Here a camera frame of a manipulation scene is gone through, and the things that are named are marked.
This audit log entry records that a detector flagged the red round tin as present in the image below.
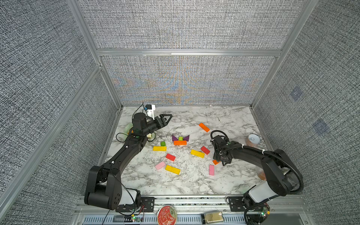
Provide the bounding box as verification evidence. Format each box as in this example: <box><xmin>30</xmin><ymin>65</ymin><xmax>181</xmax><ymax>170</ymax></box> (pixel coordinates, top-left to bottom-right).
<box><xmin>157</xmin><ymin>205</ymin><xmax>177</xmax><ymax>225</ymax></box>

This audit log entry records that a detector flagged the green wavy plate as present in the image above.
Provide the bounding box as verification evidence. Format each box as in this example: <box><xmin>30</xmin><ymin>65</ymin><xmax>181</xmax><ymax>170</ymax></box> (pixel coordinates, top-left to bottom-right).
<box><xmin>115</xmin><ymin>123</ymin><xmax>156</xmax><ymax>143</ymax></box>

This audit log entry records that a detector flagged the yellow block centre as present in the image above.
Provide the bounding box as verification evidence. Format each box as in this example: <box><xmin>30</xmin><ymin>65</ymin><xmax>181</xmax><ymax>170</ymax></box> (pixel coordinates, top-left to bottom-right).
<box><xmin>190</xmin><ymin>150</ymin><xmax>205</xmax><ymax>158</ymax></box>

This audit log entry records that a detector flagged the white lidded cup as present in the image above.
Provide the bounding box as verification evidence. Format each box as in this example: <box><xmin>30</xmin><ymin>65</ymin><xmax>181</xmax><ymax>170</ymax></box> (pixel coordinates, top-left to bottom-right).
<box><xmin>246</xmin><ymin>134</ymin><xmax>261</xmax><ymax>147</ymax></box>

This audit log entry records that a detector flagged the pink block left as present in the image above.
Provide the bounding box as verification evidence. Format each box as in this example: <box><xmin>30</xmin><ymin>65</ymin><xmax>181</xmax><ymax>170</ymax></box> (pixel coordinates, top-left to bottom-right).
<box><xmin>155</xmin><ymin>161</ymin><xmax>166</xmax><ymax>170</ymax></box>

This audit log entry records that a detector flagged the amber jar black lid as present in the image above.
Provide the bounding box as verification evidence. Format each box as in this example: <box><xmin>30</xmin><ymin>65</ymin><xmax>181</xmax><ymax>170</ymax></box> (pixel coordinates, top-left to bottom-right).
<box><xmin>257</xmin><ymin>171</ymin><xmax>266</xmax><ymax>181</ymax></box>

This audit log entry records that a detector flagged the yellow block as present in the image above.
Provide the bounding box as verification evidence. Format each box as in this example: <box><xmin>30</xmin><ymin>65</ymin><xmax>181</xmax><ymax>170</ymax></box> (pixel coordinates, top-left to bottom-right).
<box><xmin>190</xmin><ymin>150</ymin><xmax>205</xmax><ymax>158</ymax></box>
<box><xmin>165</xmin><ymin>165</ymin><xmax>181</xmax><ymax>175</ymax></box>
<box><xmin>153</xmin><ymin>146</ymin><xmax>167</xmax><ymax>152</ymax></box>

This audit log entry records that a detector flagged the pink block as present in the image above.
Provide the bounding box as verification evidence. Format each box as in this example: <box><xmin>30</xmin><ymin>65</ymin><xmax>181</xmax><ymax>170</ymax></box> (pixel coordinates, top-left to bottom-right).
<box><xmin>155</xmin><ymin>161</ymin><xmax>166</xmax><ymax>170</ymax></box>
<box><xmin>209</xmin><ymin>165</ymin><xmax>215</xmax><ymax>176</ymax></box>

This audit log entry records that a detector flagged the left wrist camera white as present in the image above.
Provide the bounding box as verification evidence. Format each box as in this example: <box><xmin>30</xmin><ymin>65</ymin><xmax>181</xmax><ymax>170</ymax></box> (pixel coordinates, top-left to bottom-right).
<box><xmin>143</xmin><ymin>104</ymin><xmax>156</xmax><ymax>119</ymax></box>

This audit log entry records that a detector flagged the gold metal box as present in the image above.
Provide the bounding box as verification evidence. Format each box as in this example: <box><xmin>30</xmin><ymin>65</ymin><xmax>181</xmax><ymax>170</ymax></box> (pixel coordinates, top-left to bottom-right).
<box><xmin>201</xmin><ymin>211</ymin><xmax>224</xmax><ymax>225</ymax></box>

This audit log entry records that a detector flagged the red block left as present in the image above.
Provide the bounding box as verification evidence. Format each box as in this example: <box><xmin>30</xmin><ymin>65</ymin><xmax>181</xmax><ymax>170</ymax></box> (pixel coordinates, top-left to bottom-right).
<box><xmin>166</xmin><ymin>153</ymin><xmax>176</xmax><ymax>162</ymax></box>

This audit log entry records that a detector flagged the pink block right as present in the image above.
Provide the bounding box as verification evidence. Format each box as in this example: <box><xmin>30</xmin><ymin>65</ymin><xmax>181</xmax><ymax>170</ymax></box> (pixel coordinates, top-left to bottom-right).
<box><xmin>209</xmin><ymin>165</ymin><xmax>215</xmax><ymax>176</ymax></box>

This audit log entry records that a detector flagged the yellow block near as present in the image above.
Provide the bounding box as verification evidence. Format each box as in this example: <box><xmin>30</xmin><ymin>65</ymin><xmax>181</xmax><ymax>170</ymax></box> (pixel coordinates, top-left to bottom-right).
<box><xmin>165</xmin><ymin>165</ymin><xmax>181</xmax><ymax>175</ymax></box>

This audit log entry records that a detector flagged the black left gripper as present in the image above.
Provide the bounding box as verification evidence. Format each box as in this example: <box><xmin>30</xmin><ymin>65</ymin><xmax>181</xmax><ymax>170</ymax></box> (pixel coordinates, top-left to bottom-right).
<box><xmin>142</xmin><ymin>114</ymin><xmax>172</xmax><ymax>137</ymax></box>

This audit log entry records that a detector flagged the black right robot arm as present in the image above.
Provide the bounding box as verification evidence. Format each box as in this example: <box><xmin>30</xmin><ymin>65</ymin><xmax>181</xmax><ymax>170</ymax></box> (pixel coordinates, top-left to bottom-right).
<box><xmin>210</xmin><ymin>130</ymin><xmax>304</xmax><ymax>211</ymax></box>

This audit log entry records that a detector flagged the red block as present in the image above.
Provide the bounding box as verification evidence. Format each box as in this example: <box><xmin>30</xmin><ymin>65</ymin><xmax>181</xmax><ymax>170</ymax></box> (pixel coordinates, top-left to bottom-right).
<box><xmin>166</xmin><ymin>153</ymin><xmax>176</xmax><ymax>162</ymax></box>
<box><xmin>201</xmin><ymin>146</ymin><xmax>211</xmax><ymax>155</ymax></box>

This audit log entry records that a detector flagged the red block right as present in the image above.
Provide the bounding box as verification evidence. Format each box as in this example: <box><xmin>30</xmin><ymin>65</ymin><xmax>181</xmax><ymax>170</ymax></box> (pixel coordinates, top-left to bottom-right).
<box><xmin>201</xmin><ymin>146</ymin><xmax>211</xmax><ymax>155</ymax></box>

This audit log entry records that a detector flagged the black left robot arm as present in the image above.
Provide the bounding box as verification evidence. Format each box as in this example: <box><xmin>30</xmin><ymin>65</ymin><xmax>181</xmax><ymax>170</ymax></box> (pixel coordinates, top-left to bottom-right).
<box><xmin>84</xmin><ymin>112</ymin><xmax>173</xmax><ymax>210</ymax></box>

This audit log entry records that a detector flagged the yellow block left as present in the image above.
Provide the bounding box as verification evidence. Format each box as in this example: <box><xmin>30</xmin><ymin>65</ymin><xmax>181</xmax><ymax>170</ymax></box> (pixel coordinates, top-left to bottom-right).
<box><xmin>153</xmin><ymin>146</ymin><xmax>167</xmax><ymax>152</ymax></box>

